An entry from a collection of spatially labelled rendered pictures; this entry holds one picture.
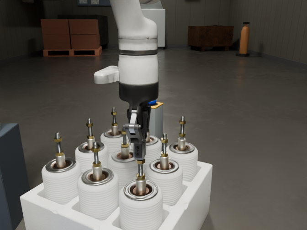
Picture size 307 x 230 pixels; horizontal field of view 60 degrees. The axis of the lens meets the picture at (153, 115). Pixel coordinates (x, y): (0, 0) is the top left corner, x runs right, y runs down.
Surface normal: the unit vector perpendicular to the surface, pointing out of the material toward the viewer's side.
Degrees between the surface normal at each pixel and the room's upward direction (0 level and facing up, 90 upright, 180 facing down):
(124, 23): 97
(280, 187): 0
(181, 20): 90
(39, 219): 90
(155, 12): 90
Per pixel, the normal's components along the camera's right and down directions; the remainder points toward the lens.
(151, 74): 0.70, 0.23
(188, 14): 0.02, 0.32
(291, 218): 0.00, -0.95
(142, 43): 0.25, 0.31
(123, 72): -0.65, 0.24
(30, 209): -0.46, 0.28
